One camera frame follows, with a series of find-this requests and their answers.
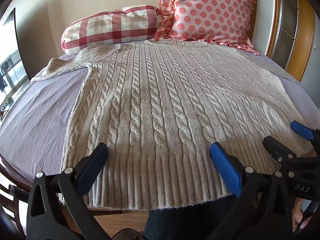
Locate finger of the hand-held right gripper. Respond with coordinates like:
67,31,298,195
263,136,298,162
291,120,320,142

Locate beige cable-knit sweater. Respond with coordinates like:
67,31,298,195
30,39,314,210

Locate pink polka dot pillow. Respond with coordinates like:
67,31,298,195
153,0,259,56

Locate wooden door with glass panels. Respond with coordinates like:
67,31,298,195
264,0,316,76

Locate person's legs in dark jeans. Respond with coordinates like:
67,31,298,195
144,194,241,240

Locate bed with lavender sheet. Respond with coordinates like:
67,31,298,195
0,52,320,205

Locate black flat screen television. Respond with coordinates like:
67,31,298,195
0,7,31,107

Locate person's right hand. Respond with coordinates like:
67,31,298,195
291,199,311,233

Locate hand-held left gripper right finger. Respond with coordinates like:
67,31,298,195
209,142,293,240

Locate red checked bolster pillow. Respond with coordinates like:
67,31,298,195
61,4,164,56

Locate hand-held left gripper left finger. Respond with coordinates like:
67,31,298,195
26,142,113,240

